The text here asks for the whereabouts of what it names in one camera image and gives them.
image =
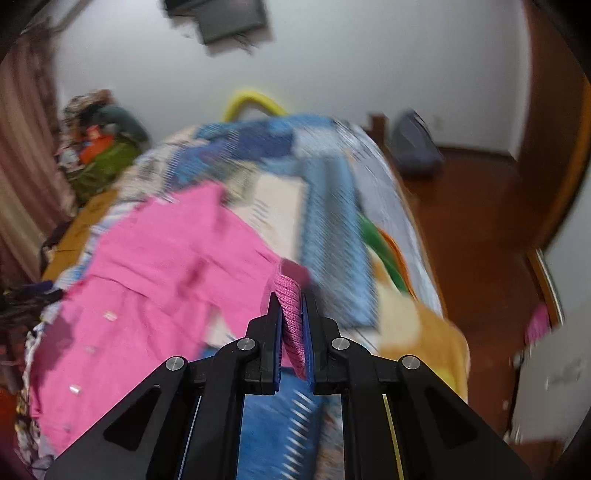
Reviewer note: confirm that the brown wooden door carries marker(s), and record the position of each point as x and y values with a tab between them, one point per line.
561	138

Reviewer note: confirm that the white cabinet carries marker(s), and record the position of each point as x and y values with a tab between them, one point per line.
547	360

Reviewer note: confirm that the blue patchwork printed blanket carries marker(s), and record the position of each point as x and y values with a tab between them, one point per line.
295	194

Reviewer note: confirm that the orange hoop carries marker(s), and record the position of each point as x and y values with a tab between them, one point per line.
399	258

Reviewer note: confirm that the pink knit cardigan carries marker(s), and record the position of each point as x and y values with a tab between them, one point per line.
161	286

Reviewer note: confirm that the brown cardboard piece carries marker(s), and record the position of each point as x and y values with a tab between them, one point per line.
76	235

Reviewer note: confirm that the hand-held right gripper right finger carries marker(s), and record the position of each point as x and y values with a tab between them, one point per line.
308	344

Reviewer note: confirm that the green hoop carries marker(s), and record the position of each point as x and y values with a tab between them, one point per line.
383	251

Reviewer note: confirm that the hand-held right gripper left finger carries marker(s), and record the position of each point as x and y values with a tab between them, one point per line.
277	344

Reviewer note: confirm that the striped pink curtain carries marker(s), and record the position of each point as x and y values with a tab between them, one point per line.
27	166

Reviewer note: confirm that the grey bag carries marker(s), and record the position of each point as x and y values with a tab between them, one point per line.
415	145

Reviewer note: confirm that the yellow hoop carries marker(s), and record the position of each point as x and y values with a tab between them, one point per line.
251	105

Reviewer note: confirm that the pile of colourful clothes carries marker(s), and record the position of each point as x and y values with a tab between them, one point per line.
99	143

